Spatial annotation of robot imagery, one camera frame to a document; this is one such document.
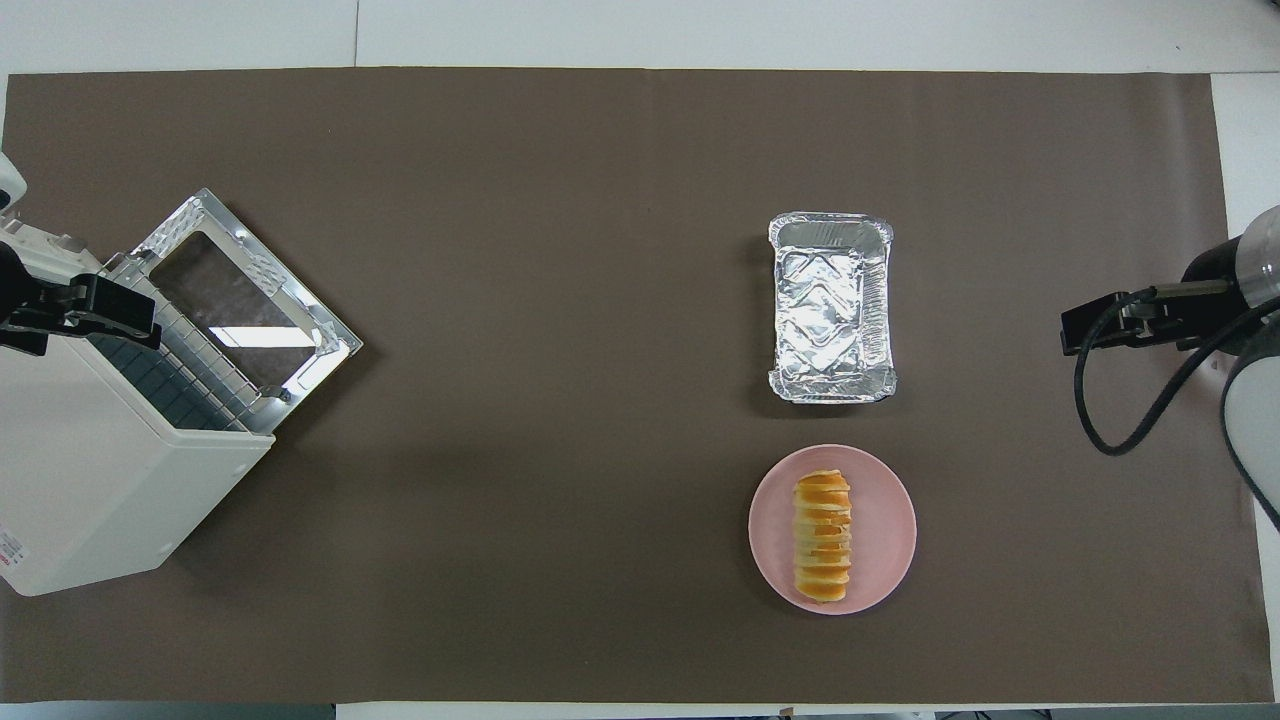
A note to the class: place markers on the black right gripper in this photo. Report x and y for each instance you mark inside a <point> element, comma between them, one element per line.
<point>1215,310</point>

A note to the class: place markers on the pink round plate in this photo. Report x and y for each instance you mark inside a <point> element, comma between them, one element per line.
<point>885,530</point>

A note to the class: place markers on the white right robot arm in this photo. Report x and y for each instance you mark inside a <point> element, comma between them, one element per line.
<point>1262,250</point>

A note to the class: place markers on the sliced golden bread loaf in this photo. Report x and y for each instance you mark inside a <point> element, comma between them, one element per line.
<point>822,540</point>

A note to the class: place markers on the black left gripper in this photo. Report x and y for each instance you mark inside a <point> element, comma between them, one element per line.
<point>8,280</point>

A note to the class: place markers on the aluminium foil tray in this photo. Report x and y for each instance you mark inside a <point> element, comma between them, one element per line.
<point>830,310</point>

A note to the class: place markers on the cream white toaster oven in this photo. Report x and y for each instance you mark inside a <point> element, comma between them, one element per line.
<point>90,470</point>

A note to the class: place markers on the glass oven door chrome frame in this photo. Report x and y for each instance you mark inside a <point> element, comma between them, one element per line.
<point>330,345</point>

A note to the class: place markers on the brown table mat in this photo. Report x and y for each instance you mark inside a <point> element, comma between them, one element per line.
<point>560,300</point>

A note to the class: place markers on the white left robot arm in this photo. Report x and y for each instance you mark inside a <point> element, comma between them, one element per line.
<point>8,185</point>

